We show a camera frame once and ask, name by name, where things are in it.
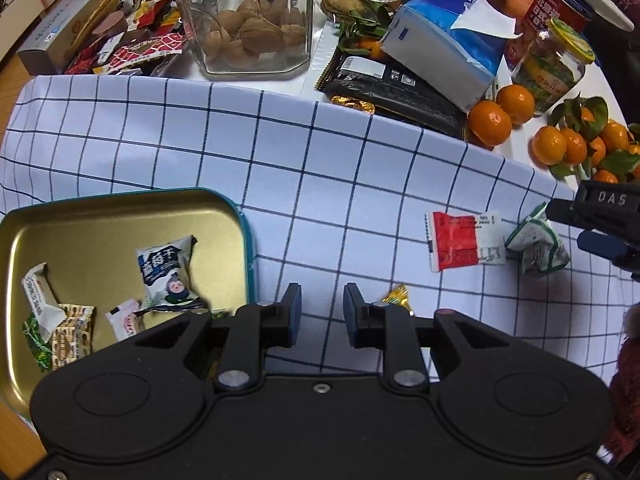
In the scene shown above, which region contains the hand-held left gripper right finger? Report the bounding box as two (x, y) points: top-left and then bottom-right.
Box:
(343, 282), (506, 392)

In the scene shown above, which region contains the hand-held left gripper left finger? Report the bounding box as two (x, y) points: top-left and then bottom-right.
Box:
(132, 282), (304, 394)

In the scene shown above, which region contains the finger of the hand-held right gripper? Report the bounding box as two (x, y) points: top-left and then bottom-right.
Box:
(577, 231), (640, 282)
(545, 180), (640, 237)

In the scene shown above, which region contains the gold foil candy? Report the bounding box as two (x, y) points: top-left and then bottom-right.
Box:
(382, 284), (415, 317)

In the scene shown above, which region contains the white green snack packet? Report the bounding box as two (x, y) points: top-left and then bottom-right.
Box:
(505, 202), (571, 277)

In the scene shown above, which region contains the blue white cartoon snack packet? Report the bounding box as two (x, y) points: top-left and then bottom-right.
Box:
(136, 234), (206, 311)

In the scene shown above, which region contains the pink white small packet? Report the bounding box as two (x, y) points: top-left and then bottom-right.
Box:
(106, 299), (146, 344)

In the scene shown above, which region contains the gold metal tin tray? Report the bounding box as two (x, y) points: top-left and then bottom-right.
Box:
(0, 187), (258, 418)

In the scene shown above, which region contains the brown patterned snack packet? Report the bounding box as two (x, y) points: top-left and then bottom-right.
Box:
(50, 304), (96, 372)

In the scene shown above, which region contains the green patterned snack packet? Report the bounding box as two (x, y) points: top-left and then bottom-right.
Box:
(22, 312), (54, 372)

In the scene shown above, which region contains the person's right forearm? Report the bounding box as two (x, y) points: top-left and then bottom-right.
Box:
(602, 302), (640, 467)

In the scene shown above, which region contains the cluster of leafy mandarins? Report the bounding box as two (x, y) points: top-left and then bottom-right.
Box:
(531, 95), (640, 186)

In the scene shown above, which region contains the blue checked tablecloth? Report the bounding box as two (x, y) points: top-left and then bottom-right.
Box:
(0, 74), (640, 396)

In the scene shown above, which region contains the glass jar with yellow lid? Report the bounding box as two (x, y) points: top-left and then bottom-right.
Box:
(512, 17), (596, 114)

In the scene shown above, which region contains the red tin can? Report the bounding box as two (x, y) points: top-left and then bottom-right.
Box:
(505, 0), (594, 74)

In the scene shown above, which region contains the gold wrapped chocolate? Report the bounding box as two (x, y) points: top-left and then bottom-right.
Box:
(332, 95), (376, 114)

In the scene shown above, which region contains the blue tissue box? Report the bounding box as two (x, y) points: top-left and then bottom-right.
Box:
(382, 0), (524, 113)

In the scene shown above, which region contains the black snack bag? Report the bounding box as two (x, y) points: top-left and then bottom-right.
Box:
(315, 52), (469, 139)

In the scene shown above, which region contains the glass jar of walnuts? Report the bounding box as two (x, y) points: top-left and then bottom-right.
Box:
(166, 0), (317, 77)

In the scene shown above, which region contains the pile of assorted snack packets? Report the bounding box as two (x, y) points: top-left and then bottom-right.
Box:
(65, 0), (187, 77)

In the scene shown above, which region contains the grey cardboard box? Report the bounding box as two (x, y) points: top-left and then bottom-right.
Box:
(17, 0), (99, 76)

